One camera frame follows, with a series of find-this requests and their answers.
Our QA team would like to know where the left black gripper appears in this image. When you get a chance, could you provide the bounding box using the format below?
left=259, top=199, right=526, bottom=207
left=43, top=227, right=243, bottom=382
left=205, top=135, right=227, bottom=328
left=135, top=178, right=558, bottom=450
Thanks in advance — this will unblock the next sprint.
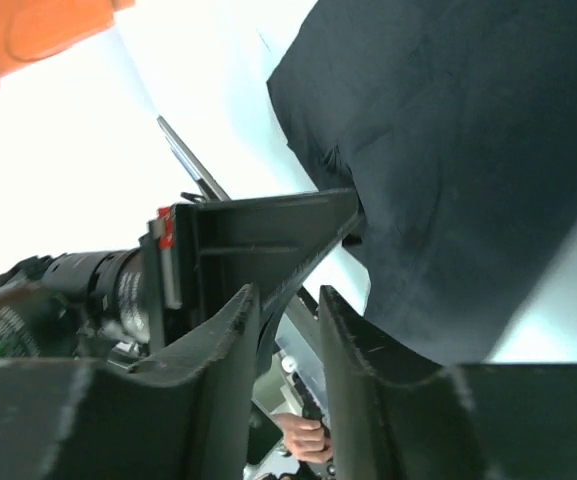
left=139, top=189, right=360, bottom=350

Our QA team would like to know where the person's hand in background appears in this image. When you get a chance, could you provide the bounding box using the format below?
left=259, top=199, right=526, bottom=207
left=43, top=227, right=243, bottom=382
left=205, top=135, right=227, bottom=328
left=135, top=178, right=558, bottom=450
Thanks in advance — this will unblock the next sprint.
left=273, top=413, right=333, bottom=464

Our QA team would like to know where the black paper napkin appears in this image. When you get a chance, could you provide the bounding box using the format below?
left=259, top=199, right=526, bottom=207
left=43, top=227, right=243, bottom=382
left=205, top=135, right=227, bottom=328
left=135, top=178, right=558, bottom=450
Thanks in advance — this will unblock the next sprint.
left=267, top=1, right=577, bottom=364

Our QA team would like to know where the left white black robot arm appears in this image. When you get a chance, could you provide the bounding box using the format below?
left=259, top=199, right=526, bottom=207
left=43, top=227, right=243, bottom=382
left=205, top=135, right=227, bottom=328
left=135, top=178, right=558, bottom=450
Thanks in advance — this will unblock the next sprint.
left=0, top=189, right=360, bottom=359

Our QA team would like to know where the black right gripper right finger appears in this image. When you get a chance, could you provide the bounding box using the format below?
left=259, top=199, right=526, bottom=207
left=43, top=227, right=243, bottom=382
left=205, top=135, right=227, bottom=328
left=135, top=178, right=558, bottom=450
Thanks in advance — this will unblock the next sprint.
left=319, top=286, right=577, bottom=479

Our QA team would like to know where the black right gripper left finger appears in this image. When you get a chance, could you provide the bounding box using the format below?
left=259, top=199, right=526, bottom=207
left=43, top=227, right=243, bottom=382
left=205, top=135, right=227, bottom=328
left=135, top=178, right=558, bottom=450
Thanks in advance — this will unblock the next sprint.
left=0, top=285, right=260, bottom=479

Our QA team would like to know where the orange plastic basket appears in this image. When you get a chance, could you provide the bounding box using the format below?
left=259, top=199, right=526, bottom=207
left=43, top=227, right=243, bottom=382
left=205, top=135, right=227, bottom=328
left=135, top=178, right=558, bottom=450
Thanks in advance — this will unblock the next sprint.
left=0, top=0, right=135, bottom=80

